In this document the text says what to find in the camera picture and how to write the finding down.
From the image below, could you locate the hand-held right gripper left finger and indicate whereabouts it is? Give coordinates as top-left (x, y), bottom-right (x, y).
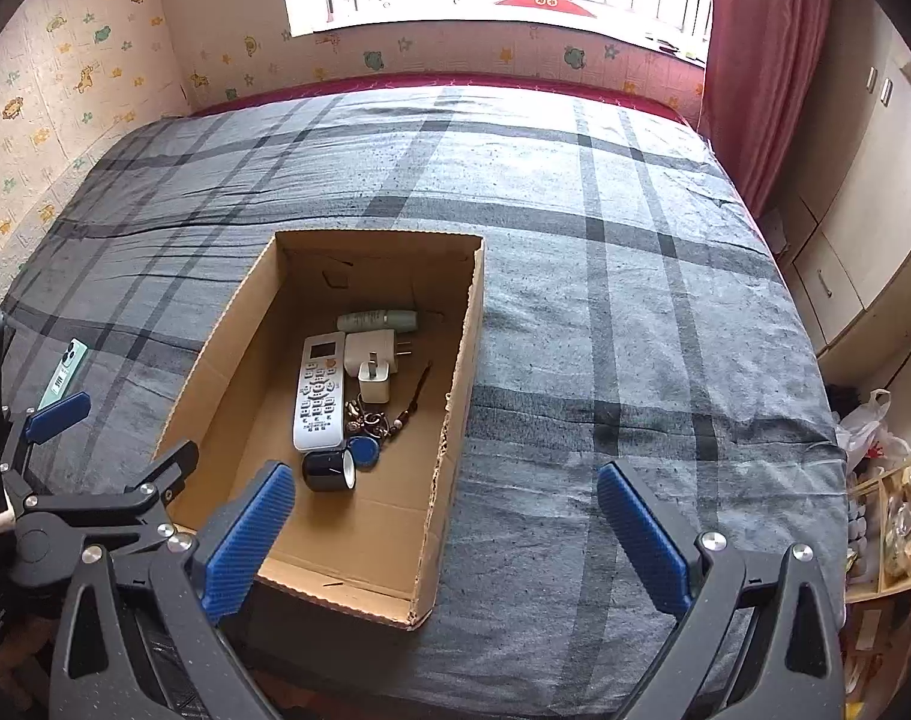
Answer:
top-left (46, 461), bottom-right (299, 720)

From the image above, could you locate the cardboard box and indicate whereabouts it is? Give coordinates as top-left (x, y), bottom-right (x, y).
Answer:
top-left (153, 229), bottom-right (487, 631)

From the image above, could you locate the white remote control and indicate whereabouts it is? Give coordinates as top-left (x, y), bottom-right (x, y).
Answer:
top-left (292, 331), bottom-right (349, 452)

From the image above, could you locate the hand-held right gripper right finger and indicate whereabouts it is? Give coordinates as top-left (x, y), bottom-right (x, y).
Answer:
top-left (594, 461), bottom-right (847, 720)

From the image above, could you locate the grey plaid bed sheet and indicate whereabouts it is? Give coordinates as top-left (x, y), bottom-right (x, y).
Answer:
top-left (1, 75), bottom-right (850, 720)

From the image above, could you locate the white plastic bag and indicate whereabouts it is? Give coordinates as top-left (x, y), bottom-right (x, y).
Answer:
top-left (834, 388), bottom-right (911, 475)

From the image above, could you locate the mint green smartphone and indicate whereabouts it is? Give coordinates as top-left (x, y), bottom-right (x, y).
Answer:
top-left (37, 339), bottom-right (89, 410)

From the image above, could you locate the beige wardrobe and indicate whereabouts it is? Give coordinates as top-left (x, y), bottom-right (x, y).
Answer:
top-left (771, 0), bottom-right (911, 362)

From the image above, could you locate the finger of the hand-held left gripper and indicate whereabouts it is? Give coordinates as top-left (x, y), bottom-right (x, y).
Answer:
top-left (1, 390), bottom-right (92, 497)
top-left (22, 439), bottom-right (202, 542)

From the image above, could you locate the wooden shelf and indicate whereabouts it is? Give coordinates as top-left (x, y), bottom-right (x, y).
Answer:
top-left (841, 450), bottom-right (911, 605)

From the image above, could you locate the red curtain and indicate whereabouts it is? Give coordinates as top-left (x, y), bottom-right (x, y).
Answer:
top-left (699, 0), bottom-right (839, 220)

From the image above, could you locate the key bunch with blue fob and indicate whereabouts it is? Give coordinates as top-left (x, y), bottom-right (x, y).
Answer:
top-left (343, 361), bottom-right (434, 473)

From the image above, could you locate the clear snack bag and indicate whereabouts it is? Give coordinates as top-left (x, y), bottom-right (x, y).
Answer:
top-left (882, 465), bottom-right (911, 580)

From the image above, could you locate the pale green bottle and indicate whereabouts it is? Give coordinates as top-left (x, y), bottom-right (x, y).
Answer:
top-left (337, 307), bottom-right (421, 333)

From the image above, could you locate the large white power adapter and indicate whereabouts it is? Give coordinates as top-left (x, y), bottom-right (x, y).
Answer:
top-left (343, 329), bottom-right (416, 380)

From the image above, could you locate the small white plug charger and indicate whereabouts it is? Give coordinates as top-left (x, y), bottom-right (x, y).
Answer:
top-left (357, 360), bottom-right (394, 410)

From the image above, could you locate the black cylinder with white end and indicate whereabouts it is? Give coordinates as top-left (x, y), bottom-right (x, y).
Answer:
top-left (301, 448), bottom-right (358, 494)

